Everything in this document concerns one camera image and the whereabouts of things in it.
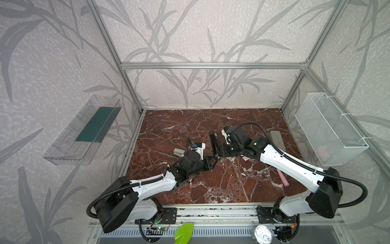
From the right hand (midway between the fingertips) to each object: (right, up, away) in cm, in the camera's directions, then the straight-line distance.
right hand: (218, 146), depth 78 cm
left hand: (0, -6, 0) cm, 6 cm away
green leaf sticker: (-17, -39, -9) cm, 43 cm away
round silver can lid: (+18, -36, -14) cm, 43 cm away
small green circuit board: (-28, -38, -8) cm, 48 cm away
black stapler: (-1, 0, +2) cm, 2 cm away
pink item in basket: (+50, -3, -6) cm, 50 cm away
